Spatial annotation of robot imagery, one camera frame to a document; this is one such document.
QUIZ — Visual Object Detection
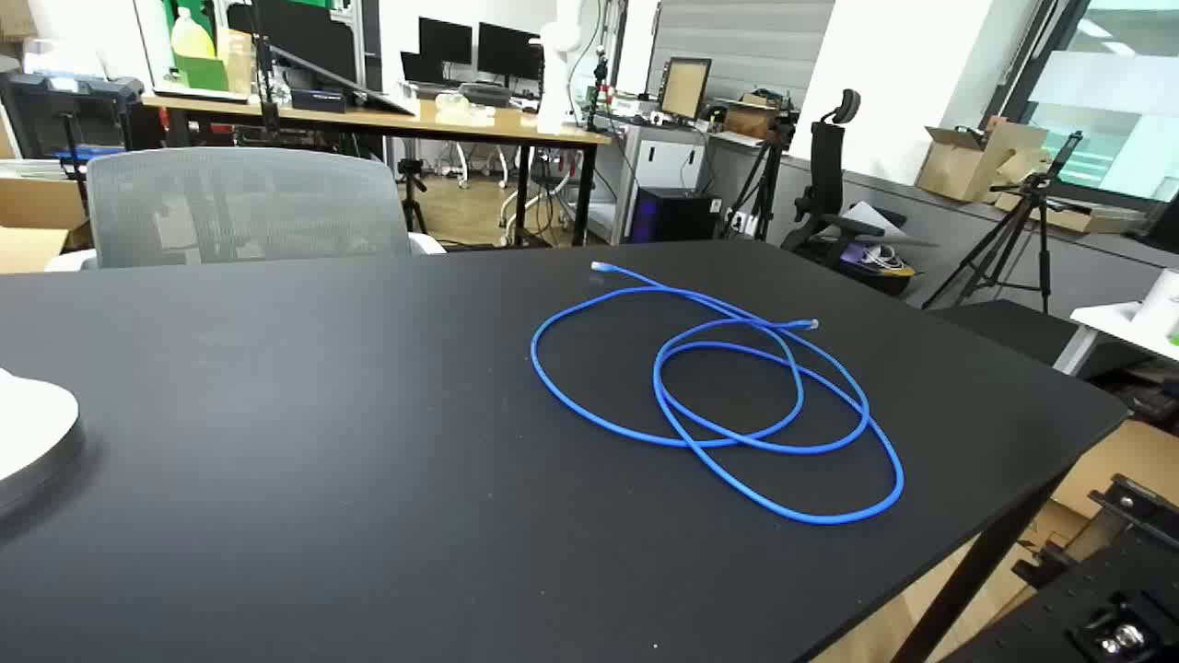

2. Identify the dark picture frame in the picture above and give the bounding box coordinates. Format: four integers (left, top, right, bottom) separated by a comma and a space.
657, 57, 719, 125

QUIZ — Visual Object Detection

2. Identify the white pole stand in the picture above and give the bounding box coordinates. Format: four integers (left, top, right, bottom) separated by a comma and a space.
534, 14, 582, 134

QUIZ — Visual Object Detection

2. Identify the black cart with printer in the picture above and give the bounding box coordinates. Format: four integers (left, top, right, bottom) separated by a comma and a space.
0, 71, 146, 161

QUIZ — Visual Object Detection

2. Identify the long wooden desk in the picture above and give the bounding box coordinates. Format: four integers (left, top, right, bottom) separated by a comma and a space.
139, 92, 617, 251

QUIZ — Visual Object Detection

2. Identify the blue ethernet cable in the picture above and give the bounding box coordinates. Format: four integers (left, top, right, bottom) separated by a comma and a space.
528, 257, 911, 529

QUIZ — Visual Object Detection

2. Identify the white side table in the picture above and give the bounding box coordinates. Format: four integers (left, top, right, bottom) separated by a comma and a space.
1049, 265, 1179, 380

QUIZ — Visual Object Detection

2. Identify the white rounded robot base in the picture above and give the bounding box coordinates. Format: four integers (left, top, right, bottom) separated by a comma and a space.
0, 365, 85, 485

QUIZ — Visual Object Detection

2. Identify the black machine on desk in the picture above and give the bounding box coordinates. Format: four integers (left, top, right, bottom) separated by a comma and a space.
226, 0, 376, 113

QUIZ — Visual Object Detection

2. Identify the black metal equipment frame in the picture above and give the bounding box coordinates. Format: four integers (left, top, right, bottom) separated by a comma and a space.
945, 477, 1179, 663

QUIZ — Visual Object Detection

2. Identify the black computer monitor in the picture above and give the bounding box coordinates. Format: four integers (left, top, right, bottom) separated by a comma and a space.
413, 14, 475, 74
475, 19, 547, 87

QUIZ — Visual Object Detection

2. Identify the small black tripod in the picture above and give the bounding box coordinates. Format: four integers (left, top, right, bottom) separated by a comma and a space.
389, 154, 435, 235

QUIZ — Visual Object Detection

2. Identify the black office chair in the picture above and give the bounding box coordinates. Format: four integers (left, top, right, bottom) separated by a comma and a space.
782, 86, 920, 297

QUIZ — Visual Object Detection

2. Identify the open cardboard box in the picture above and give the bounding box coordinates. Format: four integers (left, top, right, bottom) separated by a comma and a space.
915, 113, 1049, 206

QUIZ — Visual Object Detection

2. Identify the flat cardboard box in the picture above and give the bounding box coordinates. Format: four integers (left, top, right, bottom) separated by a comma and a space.
0, 178, 91, 278

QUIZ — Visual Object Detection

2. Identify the white cabinet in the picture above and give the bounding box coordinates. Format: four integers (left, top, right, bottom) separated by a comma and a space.
617, 119, 711, 242

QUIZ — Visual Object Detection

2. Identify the green and white poster board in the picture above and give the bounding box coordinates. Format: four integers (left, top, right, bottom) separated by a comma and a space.
129, 0, 265, 105

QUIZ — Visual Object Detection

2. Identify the tall black camera tripod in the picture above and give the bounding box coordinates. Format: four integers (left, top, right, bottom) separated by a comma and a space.
920, 125, 1092, 318

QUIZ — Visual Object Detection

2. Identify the grey mesh office chair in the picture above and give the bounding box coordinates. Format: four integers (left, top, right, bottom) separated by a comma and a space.
81, 149, 415, 273

